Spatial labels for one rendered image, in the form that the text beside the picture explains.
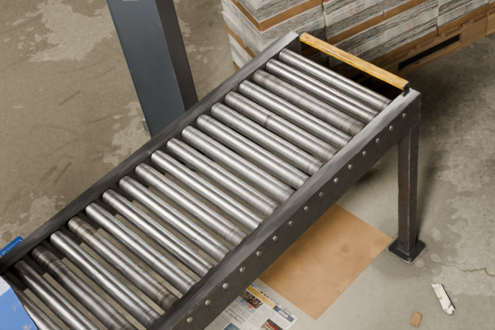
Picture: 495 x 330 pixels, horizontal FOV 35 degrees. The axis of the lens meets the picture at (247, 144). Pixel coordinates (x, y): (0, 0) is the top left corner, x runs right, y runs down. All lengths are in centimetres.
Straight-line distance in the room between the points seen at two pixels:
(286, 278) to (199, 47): 149
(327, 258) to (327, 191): 82
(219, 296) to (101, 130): 178
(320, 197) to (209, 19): 212
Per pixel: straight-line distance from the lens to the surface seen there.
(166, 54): 301
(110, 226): 226
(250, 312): 294
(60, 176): 360
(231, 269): 208
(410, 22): 354
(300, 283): 299
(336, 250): 306
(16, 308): 129
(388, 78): 249
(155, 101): 320
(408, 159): 263
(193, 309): 204
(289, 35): 271
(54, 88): 405
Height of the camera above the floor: 249
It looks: 46 degrees down
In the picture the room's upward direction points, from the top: 11 degrees counter-clockwise
